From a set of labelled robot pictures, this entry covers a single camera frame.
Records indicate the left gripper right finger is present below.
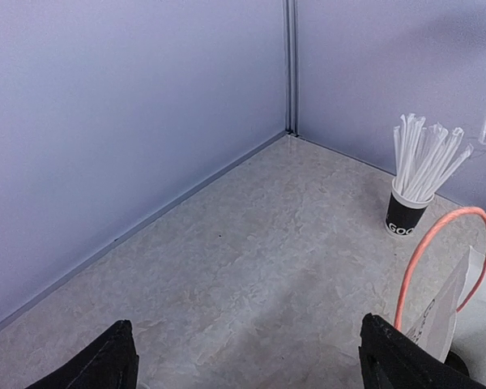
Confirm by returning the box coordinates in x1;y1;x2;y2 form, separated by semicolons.
359;314;484;389

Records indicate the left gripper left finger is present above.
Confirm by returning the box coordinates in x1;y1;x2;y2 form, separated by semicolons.
28;320;139;389

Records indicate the cream bear paper bag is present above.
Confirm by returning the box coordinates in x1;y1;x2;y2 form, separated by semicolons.
394;207;486;362

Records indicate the black cup holding straws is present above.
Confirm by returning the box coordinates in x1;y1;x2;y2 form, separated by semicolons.
385;179;435;237

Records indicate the white wrapped straws bundle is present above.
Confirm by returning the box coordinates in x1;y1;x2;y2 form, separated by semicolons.
394;113;474;203

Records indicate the right aluminium post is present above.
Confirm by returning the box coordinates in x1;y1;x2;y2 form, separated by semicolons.
283;0;299;136

